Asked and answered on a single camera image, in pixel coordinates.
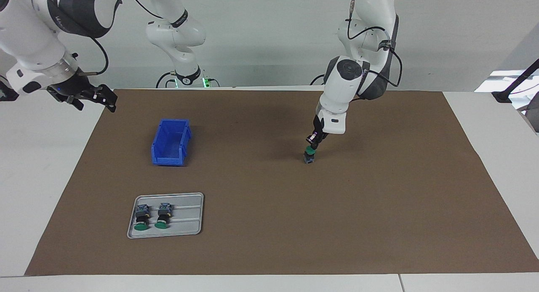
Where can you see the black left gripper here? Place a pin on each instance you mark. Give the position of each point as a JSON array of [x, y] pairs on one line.
[[319, 135]]

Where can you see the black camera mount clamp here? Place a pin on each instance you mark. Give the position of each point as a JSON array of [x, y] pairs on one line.
[[501, 97], [8, 95]]

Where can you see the blue plastic storage bin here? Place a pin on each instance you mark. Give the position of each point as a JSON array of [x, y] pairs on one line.
[[168, 138]]

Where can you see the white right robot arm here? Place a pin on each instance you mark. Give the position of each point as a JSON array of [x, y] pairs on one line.
[[25, 35]]

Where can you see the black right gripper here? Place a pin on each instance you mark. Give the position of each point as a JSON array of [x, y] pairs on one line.
[[73, 88]]

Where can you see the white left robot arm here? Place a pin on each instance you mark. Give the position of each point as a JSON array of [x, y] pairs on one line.
[[337, 90]]

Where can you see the silver metal tray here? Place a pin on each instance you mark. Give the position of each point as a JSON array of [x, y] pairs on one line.
[[185, 224]]

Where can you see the green push button switch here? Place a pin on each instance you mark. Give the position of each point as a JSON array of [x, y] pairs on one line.
[[309, 158], [162, 218], [142, 219]]

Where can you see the brown paper table mat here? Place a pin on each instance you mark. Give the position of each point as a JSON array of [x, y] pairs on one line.
[[337, 220]]

